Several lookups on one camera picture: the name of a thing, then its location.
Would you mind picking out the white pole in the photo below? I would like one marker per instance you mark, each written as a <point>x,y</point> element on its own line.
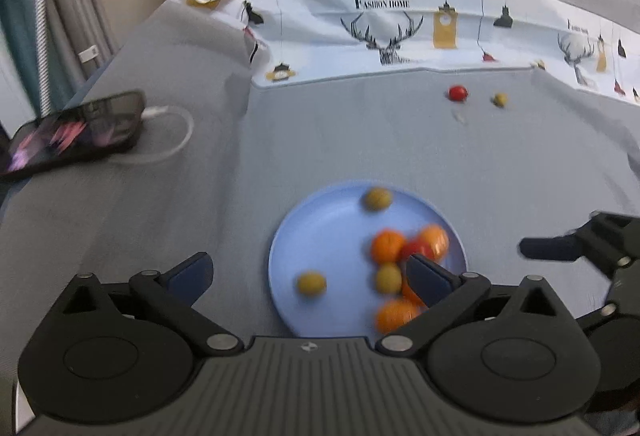
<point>42,41</point>

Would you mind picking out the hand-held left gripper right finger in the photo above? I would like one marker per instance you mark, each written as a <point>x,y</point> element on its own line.
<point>425,282</point>

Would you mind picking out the black smartphone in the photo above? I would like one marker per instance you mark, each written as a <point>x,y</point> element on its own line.
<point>75,131</point>

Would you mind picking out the white curtain tag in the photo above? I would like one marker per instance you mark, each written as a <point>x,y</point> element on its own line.
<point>89,54</point>

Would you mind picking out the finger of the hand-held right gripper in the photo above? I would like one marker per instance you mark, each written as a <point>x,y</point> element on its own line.
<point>550,248</point>

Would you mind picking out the grey bed sheet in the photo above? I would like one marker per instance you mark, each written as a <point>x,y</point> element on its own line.
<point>200,206</point>

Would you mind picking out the blue plate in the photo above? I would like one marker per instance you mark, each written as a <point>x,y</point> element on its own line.
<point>330,241</point>

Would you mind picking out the orange tangerine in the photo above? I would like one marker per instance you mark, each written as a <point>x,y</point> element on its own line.
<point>397,316</point>
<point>435,238</point>
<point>387,246</point>
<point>410,293</point>

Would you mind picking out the red cherry tomato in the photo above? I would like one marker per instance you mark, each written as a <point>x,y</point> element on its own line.
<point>458,92</point>
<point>417,248</point>

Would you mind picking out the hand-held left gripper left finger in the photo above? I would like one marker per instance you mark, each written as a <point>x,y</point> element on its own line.
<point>191,275</point>

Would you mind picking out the teal curtain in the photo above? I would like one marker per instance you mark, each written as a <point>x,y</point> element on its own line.
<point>20,16</point>

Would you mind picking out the yellow-green cherry tomato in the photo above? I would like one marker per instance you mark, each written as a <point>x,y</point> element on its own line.
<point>499,100</point>
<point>311,283</point>
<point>377,199</point>
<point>389,277</point>

